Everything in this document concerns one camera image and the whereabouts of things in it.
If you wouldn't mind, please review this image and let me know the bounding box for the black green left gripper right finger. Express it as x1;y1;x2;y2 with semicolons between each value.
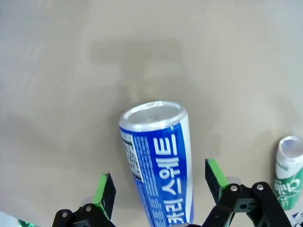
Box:
201;158;293;227

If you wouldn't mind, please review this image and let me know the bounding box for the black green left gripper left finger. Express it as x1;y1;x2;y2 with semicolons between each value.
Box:
52;172;117;227

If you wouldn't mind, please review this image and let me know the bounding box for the blue drink can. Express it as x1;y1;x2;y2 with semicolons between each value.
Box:
119;101;195;227

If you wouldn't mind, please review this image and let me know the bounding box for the white green soda can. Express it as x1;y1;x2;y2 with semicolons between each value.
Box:
273;136;303;211

